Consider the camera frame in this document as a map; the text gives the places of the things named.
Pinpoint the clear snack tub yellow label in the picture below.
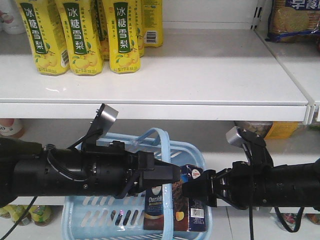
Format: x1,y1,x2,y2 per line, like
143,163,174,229
234,120,301,140

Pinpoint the chocolate cookie box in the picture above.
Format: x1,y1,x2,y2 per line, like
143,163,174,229
143,164,207,232

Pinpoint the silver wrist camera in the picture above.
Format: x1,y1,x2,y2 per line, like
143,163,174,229
225,126,267,151
87,103,119,139

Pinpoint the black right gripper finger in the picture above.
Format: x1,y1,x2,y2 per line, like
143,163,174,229
182,169,217,207

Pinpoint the biscuit bag blue label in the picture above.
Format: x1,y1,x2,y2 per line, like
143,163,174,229
267,0,320,43

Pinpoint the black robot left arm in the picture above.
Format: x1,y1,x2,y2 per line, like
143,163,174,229
0,137,180,207

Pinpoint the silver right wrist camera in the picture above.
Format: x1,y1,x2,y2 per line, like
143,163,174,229
225,126,267,151

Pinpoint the light blue shopping basket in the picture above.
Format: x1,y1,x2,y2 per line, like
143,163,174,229
61,127,213,240

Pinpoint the yellow pear drink bottle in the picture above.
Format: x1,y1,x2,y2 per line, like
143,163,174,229
15,0,70,76
142,0,164,48
102,0,141,74
55,0,104,76

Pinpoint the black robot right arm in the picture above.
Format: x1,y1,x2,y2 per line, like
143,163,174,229
182,160,320,210

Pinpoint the white supermarket shelf unit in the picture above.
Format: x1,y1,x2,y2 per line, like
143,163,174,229
0,0,320,213

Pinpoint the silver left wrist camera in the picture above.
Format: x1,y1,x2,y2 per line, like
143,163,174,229
87,103,119,139

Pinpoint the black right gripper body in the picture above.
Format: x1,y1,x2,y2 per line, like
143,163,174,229
211,161,273,210

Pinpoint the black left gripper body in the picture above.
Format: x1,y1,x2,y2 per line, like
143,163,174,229
81,141,155,199

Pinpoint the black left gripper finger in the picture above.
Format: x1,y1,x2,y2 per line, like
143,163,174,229
138,159,181,193

